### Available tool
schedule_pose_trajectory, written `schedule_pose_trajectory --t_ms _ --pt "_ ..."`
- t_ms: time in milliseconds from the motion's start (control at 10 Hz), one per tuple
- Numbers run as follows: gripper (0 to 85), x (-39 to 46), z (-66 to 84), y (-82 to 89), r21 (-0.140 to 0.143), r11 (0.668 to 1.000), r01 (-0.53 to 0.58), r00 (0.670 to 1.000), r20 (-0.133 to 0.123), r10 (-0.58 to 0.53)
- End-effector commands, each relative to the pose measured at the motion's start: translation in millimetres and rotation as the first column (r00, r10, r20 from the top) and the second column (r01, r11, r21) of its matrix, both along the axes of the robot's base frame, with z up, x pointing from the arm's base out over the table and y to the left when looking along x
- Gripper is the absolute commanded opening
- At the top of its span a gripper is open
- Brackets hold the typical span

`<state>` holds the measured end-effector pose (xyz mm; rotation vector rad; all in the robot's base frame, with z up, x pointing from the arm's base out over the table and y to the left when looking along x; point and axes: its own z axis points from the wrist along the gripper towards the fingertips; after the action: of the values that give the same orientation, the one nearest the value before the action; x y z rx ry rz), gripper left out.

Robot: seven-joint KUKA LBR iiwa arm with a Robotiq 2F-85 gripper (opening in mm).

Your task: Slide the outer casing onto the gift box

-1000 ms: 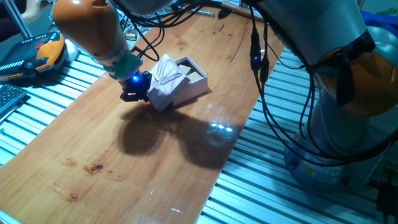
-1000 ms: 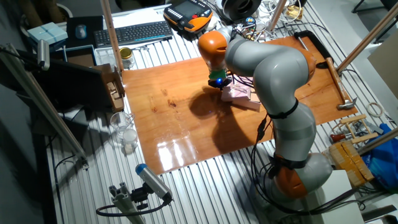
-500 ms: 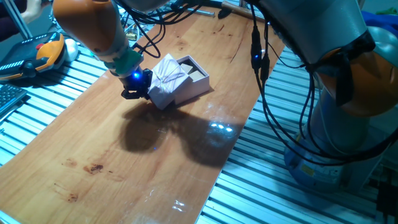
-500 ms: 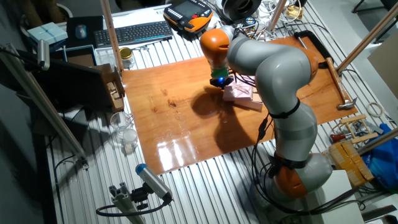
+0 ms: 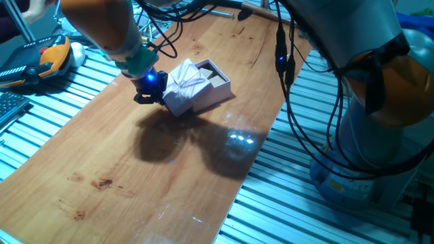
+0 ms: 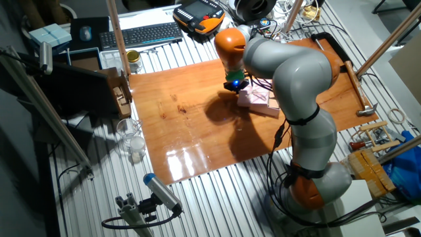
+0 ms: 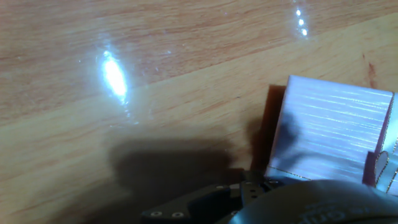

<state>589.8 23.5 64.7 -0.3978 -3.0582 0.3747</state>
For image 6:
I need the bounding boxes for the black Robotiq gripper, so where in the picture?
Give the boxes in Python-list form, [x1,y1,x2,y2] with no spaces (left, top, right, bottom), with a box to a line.
[224,80,249,97]

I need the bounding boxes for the pink ribboned casing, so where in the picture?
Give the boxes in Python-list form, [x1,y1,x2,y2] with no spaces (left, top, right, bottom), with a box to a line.
[236,84,272,108]

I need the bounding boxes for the brown cardboard box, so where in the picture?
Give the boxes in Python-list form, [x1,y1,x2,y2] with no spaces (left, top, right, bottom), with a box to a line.
[98,67,133,119]

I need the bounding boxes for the light blue gift box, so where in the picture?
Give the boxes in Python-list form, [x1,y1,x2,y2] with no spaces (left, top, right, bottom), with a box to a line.
[28,22,72,49]

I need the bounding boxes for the white rounded object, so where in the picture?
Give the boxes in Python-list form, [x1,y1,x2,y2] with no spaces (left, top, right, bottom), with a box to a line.
[216,16,231,30]

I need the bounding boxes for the glossy wooden board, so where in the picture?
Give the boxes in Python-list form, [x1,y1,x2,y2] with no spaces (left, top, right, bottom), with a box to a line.
[128,36,379,186]

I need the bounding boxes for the black filament spool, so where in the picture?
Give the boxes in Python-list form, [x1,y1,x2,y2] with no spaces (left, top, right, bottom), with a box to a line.
[234,0,278,24]

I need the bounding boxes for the orange black teach pendant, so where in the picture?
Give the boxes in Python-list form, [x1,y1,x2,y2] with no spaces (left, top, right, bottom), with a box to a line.
[172,0,226,36]

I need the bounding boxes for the wooden pole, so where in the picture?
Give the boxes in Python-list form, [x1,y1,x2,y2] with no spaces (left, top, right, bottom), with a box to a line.
[282,0,305,34]
[356,2,421,78]
[105,0,132,77]
[378,134,421,165]

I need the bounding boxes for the black bar clamp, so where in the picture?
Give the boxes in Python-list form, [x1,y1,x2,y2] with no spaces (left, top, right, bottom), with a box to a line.
[310,32,355,74]

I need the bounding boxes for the glass jar yellow lid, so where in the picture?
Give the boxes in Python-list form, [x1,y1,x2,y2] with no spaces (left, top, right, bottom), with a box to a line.
[126,49,143,74]

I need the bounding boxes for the brass metal fitting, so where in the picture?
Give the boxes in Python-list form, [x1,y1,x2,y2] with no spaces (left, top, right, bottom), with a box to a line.
[301,5,322,22]

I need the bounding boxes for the black computer keyboard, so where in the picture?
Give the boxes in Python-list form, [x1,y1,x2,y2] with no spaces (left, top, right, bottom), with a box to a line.
[99,21,184,51]

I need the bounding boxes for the small clear plastic cup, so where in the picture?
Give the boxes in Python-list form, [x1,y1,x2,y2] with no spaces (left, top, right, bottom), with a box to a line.
[128,135,147,164]

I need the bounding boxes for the clear plastic beaker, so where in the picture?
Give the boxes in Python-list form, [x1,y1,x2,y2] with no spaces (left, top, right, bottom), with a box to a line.
[115,117,143,147]

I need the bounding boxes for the white paper sheets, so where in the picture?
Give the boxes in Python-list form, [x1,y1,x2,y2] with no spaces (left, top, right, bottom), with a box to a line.
[108,8,178,32]

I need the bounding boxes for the clear plastic tray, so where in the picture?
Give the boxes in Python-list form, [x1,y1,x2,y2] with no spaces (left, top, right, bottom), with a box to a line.
[99,49,128,72]

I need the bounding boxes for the yellow cardboard stack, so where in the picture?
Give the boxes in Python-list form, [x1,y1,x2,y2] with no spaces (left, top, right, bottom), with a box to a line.
[348,147,397,198]

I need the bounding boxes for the dark blue tray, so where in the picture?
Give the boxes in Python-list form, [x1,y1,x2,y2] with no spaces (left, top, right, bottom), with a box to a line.
[54,47,103,72]

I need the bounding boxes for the black monitor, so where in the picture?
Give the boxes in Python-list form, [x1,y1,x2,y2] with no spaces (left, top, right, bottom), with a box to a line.
[19,52,119,116]

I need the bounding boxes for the grey computer mouse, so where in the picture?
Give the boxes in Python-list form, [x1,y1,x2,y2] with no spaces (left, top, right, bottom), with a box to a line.
[79,25,93,42]

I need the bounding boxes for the aluminium profile stand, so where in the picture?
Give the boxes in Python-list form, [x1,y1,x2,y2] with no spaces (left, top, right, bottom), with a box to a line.
[114,192,155,237]

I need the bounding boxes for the black mouse pad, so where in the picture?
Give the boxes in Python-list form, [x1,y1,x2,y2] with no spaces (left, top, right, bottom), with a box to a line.
[69,16,110,52]

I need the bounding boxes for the blue plastic bag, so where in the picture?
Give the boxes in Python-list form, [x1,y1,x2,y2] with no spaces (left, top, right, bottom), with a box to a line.
[383,130,421,203]

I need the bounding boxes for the green gripper mount flange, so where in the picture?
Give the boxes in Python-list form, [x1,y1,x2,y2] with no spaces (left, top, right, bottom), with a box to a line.
[224,68,246,83]

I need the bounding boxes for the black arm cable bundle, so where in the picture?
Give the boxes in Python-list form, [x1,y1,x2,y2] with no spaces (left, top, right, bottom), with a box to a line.
[248,74,387,228]

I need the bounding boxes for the wooden handled hammer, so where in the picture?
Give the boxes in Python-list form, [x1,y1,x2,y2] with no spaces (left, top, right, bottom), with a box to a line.
[344,60,379,118]

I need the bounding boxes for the silver camera blue end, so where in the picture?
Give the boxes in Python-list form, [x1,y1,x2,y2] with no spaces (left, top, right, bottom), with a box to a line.
[143,172,184,213]

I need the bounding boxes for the red handled screwdriver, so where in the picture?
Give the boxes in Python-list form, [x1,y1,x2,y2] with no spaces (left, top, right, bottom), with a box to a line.
[349,140,376,151]

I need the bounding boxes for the small wooden frame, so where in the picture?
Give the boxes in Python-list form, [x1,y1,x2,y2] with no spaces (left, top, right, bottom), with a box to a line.
[360,120,401,153]

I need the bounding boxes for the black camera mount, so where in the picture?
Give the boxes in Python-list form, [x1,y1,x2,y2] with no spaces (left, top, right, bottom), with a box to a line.
[137,194,162,223]

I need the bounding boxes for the white tape ring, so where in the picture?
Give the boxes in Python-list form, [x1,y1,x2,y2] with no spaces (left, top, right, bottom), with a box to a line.
[387,107,407,125]

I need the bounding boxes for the black camera cable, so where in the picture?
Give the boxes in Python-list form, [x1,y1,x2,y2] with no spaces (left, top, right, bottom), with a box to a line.
[101,210,182,230]

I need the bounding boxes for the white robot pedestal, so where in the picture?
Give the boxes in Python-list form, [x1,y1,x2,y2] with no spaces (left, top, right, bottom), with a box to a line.
[328,179,387,237]

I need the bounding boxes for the long silver frame bar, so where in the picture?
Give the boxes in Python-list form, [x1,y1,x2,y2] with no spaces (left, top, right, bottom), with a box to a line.
[0,45,95,180]

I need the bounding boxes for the silver depth camera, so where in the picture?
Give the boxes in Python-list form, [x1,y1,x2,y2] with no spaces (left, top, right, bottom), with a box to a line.
[39,41,53,75]

